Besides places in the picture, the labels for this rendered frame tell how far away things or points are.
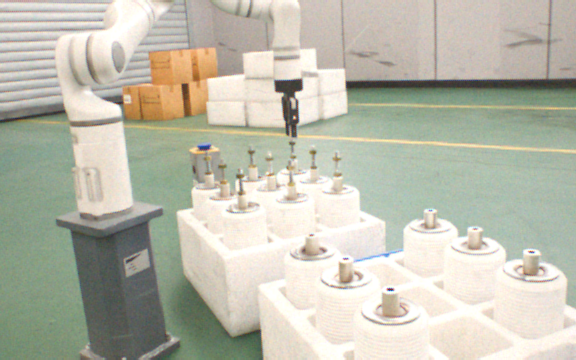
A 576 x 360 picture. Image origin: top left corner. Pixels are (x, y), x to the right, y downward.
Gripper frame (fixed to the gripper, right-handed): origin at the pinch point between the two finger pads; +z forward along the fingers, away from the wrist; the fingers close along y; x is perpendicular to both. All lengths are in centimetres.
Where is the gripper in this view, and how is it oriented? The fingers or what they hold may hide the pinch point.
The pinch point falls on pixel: (291, 132)
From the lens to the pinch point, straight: 146.3
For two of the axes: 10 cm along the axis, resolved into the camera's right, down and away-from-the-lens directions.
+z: 0.6, 9.7, 2.4
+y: 1.5, 2.3, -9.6
